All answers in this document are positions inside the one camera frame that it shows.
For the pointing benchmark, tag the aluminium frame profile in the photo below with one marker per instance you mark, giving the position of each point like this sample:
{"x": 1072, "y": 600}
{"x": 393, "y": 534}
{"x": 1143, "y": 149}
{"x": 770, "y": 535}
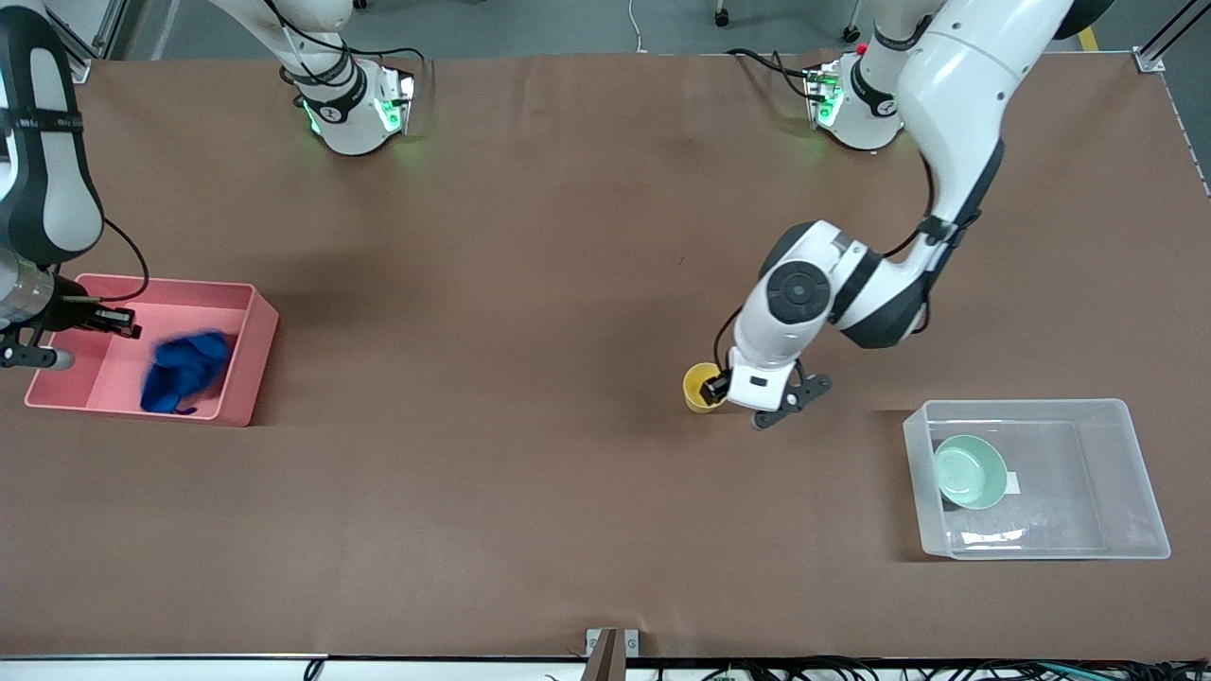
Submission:
{"x": 1152, "y": 61}
{"x": 83, "y": 68}

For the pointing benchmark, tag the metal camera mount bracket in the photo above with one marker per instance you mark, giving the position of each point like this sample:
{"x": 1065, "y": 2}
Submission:
{"x": 610, "y": 648}

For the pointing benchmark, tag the pink plastic box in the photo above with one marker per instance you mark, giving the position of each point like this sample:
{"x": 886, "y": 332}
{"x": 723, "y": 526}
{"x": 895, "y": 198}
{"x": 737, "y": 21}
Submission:
{"x": 104, "y": 378}

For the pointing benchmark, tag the blue cloth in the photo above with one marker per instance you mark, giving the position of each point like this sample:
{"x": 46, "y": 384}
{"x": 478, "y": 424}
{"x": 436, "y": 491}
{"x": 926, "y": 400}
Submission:
{"x": 184, "y": 374}

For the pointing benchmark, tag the white square sticker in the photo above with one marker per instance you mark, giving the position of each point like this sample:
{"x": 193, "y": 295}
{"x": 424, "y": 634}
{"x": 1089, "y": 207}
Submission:
{"x": 1013, "y": 483}

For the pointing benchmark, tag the clear plastic box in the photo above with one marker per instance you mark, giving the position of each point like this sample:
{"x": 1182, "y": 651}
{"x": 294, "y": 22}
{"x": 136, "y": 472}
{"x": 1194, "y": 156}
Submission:
{"x": 1069, "y": 454}

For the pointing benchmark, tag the green bowl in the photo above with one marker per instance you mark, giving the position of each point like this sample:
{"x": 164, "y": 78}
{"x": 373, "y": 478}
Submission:
{"x": 970, "y": 473}

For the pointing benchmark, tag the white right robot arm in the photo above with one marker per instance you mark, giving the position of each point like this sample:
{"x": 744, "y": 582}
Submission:
{"x": 57, "y": 189}

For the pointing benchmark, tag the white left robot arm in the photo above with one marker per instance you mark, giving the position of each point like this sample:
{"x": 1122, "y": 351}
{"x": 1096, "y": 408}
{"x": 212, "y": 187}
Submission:
{"x": 956, "y": 95}

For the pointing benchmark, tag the white table edge rail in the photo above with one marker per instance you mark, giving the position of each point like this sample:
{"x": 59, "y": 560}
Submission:
{"x": 142, "y": 670}

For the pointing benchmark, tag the yellow cup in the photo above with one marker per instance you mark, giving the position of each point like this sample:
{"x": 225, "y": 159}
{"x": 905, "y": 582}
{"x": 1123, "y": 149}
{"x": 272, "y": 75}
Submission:
{"x": 693, "y": 383}

